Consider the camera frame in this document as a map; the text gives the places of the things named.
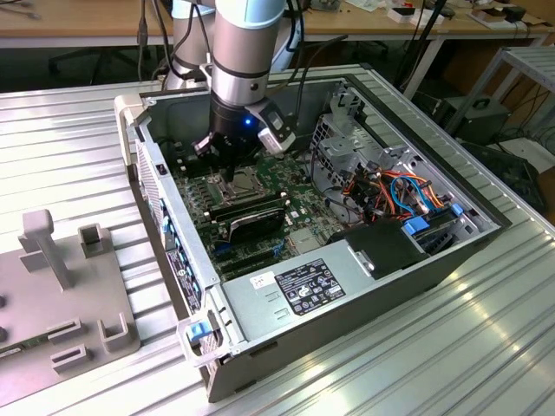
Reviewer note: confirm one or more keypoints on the blue case latch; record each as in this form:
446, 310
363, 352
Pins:
195, 333

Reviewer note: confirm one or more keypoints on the black graphics card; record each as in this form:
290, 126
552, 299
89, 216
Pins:
260, 225

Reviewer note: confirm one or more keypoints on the open grey PC case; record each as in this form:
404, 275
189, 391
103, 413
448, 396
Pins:
347, 338

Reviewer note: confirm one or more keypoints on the small black device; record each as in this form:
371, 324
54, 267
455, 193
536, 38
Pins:
516, 14

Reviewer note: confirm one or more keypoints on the black plastic shroud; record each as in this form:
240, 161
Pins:
381, 247

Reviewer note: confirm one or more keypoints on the silver chipset heatsink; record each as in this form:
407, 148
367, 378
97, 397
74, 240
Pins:
303, 242

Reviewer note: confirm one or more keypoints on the black PC side panel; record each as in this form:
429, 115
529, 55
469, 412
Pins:
511, 177

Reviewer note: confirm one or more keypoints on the grey metal shelf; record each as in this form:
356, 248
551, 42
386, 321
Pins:
533, 58

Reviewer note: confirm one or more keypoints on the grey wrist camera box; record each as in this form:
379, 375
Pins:
277, 130

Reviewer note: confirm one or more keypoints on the small blue carrier tab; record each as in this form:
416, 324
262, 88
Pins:
456, 209

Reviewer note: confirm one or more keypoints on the silver power supply unit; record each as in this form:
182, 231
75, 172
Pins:
251, 307

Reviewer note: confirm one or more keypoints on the wooden desk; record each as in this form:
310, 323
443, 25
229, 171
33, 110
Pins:
347, 21

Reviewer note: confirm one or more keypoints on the blue disk carrier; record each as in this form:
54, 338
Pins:
414, 227

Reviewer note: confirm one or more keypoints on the brown cardboard piece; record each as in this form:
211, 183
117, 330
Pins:
498, 21

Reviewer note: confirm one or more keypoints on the silver CPU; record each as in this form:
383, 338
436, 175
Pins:
245, 186

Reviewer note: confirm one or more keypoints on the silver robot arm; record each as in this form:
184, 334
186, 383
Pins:
238, 52

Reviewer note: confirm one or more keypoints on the green RAM stick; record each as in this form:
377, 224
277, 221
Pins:
30, 344

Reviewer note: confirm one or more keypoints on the white box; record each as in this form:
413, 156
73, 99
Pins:
396, 16

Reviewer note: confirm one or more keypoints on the green motherboard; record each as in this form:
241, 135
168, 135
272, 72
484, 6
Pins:
303, 203

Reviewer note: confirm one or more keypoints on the black installed RAM stick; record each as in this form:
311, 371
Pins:
269, 207
269, 199

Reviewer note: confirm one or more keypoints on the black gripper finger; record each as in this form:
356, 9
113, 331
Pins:
243, 151
212, 149

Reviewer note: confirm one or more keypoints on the grey parts rack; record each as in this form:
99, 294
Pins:
52, 303

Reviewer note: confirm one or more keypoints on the silver metal drive cage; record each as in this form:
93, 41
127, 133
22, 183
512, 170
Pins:
347, 143

